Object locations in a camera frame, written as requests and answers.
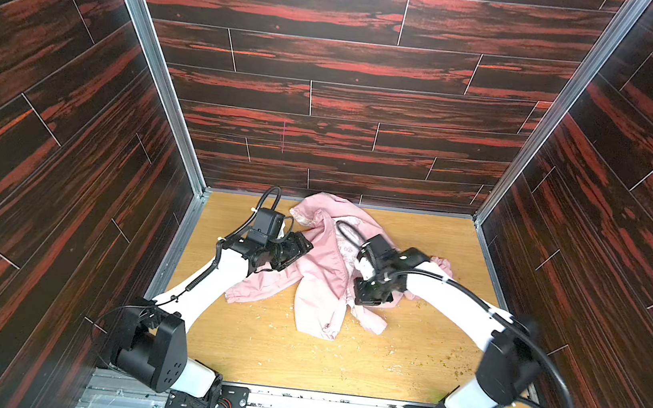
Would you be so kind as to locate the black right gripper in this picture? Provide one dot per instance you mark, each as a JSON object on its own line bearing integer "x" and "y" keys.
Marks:
{"x": 370, "y": 288}

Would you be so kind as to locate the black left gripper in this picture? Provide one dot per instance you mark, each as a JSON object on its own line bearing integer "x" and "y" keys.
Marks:
{"x": 291, "y": 249}

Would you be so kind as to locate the pink zip-up jacket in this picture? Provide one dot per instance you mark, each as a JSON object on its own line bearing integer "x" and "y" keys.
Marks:
{"x": 324, "y": 276}

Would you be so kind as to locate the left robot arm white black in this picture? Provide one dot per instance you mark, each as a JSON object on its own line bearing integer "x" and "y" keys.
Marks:
{"x": 150, "y": 341}

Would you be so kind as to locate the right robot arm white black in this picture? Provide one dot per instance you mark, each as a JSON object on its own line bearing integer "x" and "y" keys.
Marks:
{"x": 511, "y": 361}

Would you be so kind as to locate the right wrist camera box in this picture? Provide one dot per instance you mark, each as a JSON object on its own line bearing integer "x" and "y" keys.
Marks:
{"x": 379, "y": 247}

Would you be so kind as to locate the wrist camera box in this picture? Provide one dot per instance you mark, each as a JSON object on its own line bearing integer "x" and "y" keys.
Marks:
{"x": 379, "y": 247}
{"x": 267, "y": 223}

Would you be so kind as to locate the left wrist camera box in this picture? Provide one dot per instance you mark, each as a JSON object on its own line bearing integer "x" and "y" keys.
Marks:
{"x": 267, "y": 223}

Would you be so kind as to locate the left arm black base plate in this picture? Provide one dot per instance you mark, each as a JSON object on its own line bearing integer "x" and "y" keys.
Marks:
{"x": 219, "y": 396}

